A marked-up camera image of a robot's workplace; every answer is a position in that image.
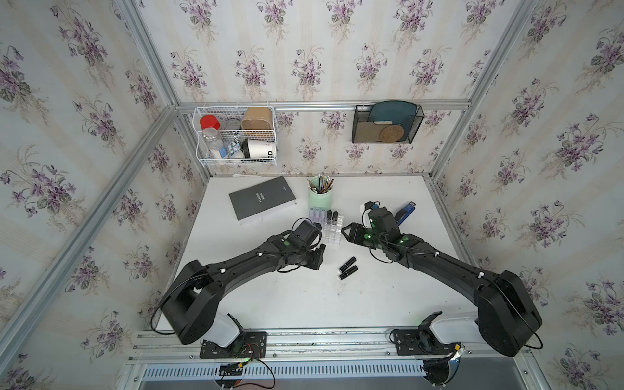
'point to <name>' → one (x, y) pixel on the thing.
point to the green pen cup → (320, 192)
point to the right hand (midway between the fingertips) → (347, 230)
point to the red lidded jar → (210, 121)
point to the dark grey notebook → (261, 197)
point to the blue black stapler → (405, 213)
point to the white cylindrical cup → (258, 149)
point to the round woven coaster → (391, 133)
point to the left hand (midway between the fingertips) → (324, 265)
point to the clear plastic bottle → (214, 145)
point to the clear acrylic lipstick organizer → (331, 233)
